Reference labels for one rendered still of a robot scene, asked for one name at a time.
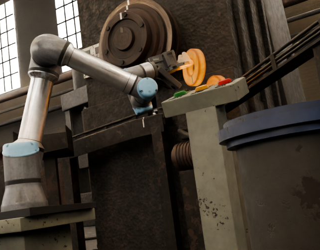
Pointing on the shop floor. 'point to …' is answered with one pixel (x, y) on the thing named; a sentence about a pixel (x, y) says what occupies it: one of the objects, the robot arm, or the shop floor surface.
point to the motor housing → (189, 194)
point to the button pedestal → (213, 162)
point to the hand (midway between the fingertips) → (192, 63)
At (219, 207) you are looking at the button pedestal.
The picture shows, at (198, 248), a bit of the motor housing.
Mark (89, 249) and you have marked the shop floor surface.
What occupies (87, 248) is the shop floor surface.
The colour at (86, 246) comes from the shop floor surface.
